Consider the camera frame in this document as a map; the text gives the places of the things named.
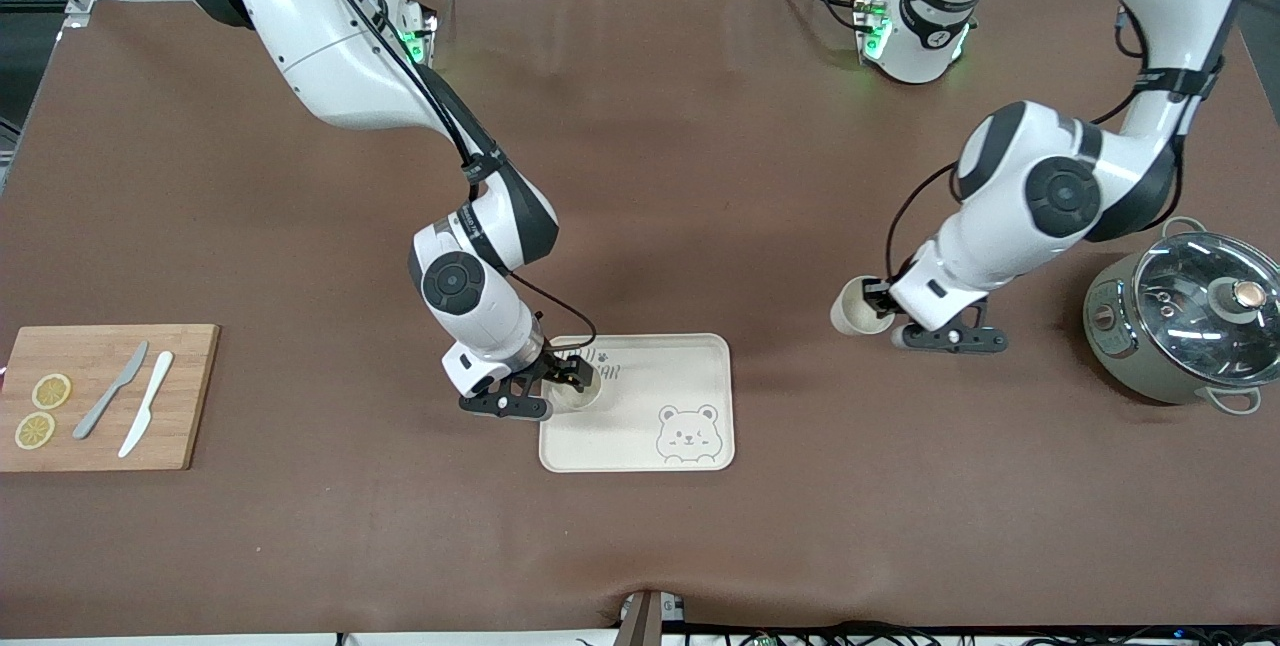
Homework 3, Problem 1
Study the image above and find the white plastic cup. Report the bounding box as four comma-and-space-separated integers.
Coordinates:
546, 364, 605, 415
830, 274, 897, 338

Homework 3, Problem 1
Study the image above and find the cream bear print tray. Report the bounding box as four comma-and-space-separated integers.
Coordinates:
539, 333, 736, 474

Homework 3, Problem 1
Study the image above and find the grey-green electric pot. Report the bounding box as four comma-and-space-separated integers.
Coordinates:
1083, 216, 1280, 416

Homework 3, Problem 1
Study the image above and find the glass pot lid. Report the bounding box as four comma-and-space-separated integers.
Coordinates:
1133, 231, 1280, 360

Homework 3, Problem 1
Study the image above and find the bamboo cutting board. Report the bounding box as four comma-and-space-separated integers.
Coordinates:
0, 324, 221, 473

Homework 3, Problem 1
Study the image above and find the white plastic knife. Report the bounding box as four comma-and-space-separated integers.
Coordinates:
118, 351, 175, 459

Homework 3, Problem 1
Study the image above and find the grey plastic knife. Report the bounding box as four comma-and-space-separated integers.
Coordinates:
72, 341, 150, 441

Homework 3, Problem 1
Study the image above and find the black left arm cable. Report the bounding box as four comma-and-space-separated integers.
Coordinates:
884, 0, 1247, 285

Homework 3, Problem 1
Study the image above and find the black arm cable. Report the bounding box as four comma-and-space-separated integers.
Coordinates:
300, 0, 599, 355
884, 0, 1247, 285

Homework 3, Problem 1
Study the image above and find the table edge bracket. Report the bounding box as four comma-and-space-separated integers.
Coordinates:
614, 588, 687, 646

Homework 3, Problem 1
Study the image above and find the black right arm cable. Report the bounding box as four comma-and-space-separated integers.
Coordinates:
300, 0, 599, 355

